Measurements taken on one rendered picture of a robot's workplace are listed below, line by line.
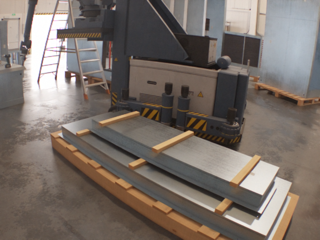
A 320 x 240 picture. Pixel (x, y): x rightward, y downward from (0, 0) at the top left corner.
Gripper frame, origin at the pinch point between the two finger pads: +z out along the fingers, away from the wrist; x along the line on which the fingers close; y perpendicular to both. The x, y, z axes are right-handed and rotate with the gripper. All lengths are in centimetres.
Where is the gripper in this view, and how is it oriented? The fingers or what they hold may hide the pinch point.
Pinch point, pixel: (22, 64)
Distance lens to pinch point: 443.0
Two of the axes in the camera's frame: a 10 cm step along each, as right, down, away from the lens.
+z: -1.8, 9.6, 2.1
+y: 5.9, -0.7, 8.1
